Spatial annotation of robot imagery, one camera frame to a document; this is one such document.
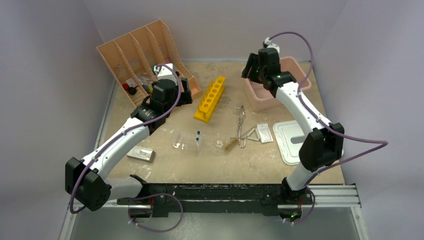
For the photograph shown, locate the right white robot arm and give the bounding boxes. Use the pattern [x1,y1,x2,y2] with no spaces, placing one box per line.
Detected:
[241,47,345,204]

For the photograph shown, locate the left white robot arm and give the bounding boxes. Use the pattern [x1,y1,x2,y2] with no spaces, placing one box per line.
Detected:
[64,77,193,214]

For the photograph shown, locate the white plastic bin lid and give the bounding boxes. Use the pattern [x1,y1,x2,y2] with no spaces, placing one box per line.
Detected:
[273,120,344,171]

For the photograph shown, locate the metal clay triangle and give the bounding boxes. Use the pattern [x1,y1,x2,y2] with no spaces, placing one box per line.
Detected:
[241,126,261,142]

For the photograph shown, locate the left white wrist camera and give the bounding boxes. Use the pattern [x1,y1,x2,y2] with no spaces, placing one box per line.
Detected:
[154,63,178,85]

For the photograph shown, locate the white packet pouch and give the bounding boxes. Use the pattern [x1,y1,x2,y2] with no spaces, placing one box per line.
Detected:
[256,123,274,144]

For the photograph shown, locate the peach plastic file organizer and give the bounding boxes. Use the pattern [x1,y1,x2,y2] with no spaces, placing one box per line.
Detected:
[97,19,202,107]

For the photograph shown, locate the white slide box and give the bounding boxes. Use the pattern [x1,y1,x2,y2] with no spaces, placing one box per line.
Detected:
[126,145,156,163]

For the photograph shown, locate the pink plastic bin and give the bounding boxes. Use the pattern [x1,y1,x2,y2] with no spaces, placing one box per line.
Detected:
[241,56,309,113]

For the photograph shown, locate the metal crucible tongs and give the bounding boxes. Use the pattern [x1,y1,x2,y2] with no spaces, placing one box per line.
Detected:
[232,105,246,149]

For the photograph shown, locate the black rubber stopper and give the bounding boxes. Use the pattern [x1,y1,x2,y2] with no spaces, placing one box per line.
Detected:
[127,86,137,96]

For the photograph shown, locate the yellow test tube rack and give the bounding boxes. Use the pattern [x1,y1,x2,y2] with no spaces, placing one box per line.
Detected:
[193,76,226,123]

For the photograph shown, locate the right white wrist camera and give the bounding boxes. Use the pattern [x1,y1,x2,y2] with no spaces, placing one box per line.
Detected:
[262,37,280,55]

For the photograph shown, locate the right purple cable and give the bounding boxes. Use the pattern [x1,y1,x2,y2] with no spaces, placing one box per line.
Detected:
[266,31,389,226]

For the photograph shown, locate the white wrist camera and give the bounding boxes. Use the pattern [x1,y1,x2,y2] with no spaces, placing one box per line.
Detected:
[262,37,280,55]
[154,63,178,85]

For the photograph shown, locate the clear well plate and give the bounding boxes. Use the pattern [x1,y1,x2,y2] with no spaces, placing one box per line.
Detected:
[171,131,204,155]

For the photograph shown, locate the wooden bristle brush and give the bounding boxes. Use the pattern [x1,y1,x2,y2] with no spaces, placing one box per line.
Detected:
[224,137,239,151]

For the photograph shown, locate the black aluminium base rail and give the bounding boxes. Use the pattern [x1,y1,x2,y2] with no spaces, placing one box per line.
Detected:
[67,182,362,220]

